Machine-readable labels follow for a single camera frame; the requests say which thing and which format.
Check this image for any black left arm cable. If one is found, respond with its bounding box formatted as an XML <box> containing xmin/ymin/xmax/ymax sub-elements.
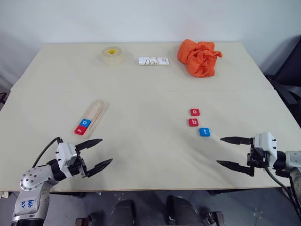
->
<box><xmin>32</xmin><ymin>136</ymin><xmax>64</xmax><ymax>168</ymax></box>

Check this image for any crumpled orange cloth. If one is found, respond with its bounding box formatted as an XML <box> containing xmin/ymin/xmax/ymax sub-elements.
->
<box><xmin>176</xmin><ymin>39</ymin><xmax>223</xmax><ymax>78</ymax></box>

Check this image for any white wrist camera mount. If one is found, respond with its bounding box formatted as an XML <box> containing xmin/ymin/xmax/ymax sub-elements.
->
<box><xmin>254</xmin><ymin>131</ymin><xmax>278</xmax><ymax>169</ymax></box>
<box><xmin>55</xmin><ymin>142</ymin><xmax>79</xmax><ymax>180</ymax></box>

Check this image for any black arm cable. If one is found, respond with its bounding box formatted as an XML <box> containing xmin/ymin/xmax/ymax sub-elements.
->
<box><xmin>32</xmin><ymin>136</ymin><xmax>64</xmax><ymax>168</ymax></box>
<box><xmin>264</xmin><ymin>166</ymin><xmax>301</xmax><ymax>226</ymax></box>

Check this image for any dark brown block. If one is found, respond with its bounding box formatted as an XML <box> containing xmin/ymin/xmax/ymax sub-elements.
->
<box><xmin>75</xmin><ymin>212</ymin><xmax>102</xmax><ymax>226</ymax></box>
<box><xmin>202</xmin><ymin>210</ymin><xmax>224</xmax><ymax>226</ymax></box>

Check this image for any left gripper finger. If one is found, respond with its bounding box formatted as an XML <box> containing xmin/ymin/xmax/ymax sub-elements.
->
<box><xmin>75</xmin><ymin>138</ymin><xmax>103</xmax><ymax>152</ymax></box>
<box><xmin>86</xmin><ymin>158</ymin><xmax>114</xmax><ymax>178</ymax></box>

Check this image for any wooden letter tray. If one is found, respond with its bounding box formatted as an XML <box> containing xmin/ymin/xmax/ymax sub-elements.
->
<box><xmin>71</xmin><ymin>99</ymin><xmax>111</xmax><ymax>138</ymax></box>

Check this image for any blue tile letter t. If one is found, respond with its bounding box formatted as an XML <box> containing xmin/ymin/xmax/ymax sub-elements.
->
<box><xmin>198</xmin><ymin>127</ymin><xmax>212</xmax><ymax>137</ymax></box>

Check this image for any red tile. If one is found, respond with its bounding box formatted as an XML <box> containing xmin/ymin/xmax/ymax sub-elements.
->
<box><xmin>74</xmin><ymin>125</ymin><xmax>89</xmax><ymax>136</ymax></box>

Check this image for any white Dove soap box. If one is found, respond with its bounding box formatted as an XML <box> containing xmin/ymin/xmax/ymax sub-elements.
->
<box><xmin>137</xmin><ymin>56</ymin><xmax>170</xmax><ymax>66</ymax></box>

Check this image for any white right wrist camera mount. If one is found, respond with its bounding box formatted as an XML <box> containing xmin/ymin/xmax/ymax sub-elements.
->
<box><xmin>254</xmin><ymin>131</ymin><xmax>278</xmax><ymax>169</ymax></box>

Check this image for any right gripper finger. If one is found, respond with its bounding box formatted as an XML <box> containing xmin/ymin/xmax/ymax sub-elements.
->
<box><xmin>220</xmin><ymin>136</ymin><xmax>255</xmax><ymax>145</ymax></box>
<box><xmin>216</xmin><ymin>160</ymin><xmax>255</xmax><ymax>178</ymax></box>

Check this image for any dark furniture piece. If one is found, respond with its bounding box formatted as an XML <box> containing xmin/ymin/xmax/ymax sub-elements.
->
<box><xmin>0</xmin><ymin>88</ymin><xmax>8</xmax><ymax>112</ymax></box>

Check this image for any dark rounded shape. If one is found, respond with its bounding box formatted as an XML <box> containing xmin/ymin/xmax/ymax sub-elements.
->
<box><xmin>166</xmin><ymin>194</ymin><xmax>208</xmax><ymax>226</ymax></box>
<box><xmin>110</xmin><ymin>199</ymin><xmax>140</xmax><ymax>226</ymax></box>

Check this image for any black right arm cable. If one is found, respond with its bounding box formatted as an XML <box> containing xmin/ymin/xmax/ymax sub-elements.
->
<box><xmin>264</xmin><ymin>166</ymin><xmax>301</xmax><ymax>226</ymax></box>

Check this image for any black table foot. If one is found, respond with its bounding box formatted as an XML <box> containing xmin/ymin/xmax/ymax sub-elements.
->
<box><xmin>207</xmin><ymin>189</ymin><xmax>238</xmax><ymax>195</ymax></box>

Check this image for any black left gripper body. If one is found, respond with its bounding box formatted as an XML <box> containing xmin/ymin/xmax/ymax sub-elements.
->
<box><xmin>68</xmin><ymin>145</ymin><xmax>89</xmax><ymax>180</ymax></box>

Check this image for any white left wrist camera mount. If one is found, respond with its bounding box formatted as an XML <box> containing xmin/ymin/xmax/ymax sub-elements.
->
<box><xmin>55</xmin><ymin>142</ymin><xmax>79</xmax><ymax>180</ymax></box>

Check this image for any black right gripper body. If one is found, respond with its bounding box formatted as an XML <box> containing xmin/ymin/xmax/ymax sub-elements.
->
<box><xmin>246</xmin><ymin>143</ymin><xmax>271</xmax><ymax>177</ymax></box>

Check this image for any clear tape roll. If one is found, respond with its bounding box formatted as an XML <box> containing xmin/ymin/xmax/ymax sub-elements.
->
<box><xmin>101</xmin><ymin>46</ymin><xmax>125</xmax><ymax>66</ymax></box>

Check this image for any blue tile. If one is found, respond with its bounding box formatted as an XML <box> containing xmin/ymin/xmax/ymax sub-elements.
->
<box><xmin>79</xmin><ymin>118</ymin><xmax>93</xmax><ymax>129</ymax></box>

